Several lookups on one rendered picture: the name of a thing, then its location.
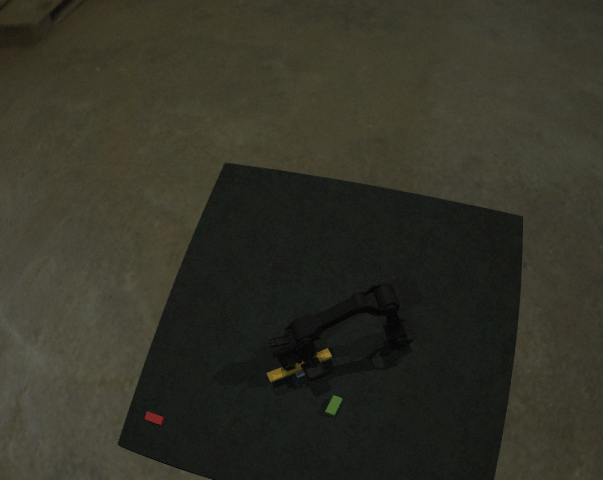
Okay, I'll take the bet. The yellow bar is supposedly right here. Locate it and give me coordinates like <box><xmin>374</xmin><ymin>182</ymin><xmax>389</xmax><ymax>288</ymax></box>
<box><xmin>267</xmin><ymin>348</ymin><xmax>332</xmax><ymax>383</ymax></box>

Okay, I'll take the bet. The small green cube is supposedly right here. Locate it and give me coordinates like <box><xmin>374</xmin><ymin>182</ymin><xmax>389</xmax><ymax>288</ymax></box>
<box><xmin>325</xmin><ymin>395</ymin><xmax>343</xmax><ymax>418</ymax></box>

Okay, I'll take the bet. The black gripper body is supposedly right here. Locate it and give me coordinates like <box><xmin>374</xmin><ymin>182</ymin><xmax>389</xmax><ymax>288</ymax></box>
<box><xmin>295</xmin><ymin>345</ymin><xmax>327</xmax><ymax>381</ymax></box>

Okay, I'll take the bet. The small red block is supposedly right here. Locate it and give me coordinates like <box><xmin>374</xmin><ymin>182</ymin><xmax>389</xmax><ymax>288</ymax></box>
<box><xmin>145</xmin><ymin>411</ymin><xmax>165</xmax><ymax>426</ymax></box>

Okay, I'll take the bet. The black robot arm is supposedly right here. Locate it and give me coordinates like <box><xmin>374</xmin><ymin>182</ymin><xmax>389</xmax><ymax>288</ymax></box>
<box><xmin>268</xmin><ymin>284</ymin><xmax>413</xmax><ymax>371</ymax></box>

